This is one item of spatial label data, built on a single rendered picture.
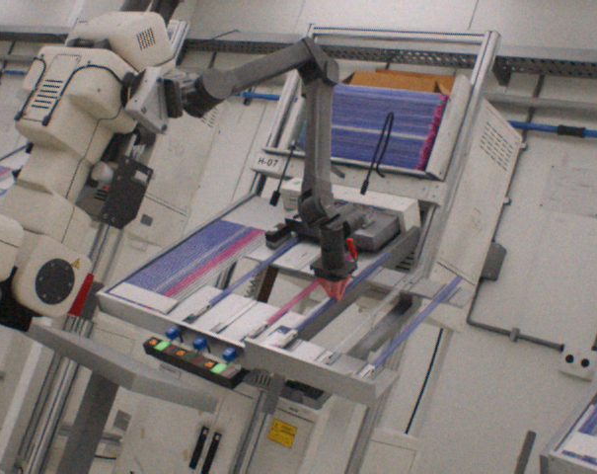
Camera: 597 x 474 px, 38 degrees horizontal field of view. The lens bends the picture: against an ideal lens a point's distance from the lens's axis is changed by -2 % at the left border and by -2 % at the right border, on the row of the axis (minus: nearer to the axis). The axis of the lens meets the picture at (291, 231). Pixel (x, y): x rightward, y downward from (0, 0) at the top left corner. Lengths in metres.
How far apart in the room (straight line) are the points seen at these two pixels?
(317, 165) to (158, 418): 1.11
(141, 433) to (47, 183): 1.15
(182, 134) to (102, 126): 1.84
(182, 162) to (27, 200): 1.90
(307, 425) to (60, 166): 1.02
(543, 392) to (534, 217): 0.81
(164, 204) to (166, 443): 1.34
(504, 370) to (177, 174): 1.69
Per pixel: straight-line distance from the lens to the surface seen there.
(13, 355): 3.55
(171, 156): 3.83
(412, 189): 2.72
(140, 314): 2.56
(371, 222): 2.62
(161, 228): 3.86
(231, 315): 2.44
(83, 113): 2.01
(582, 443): 1.88
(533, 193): 4.24
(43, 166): 2.03
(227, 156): 5.37
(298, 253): 2.67
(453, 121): 2.73
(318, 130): 2.17
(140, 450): 2.90
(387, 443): 2.83
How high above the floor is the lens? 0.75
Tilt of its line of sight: 7 degrees up
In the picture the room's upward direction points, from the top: 19 degrees clockwise
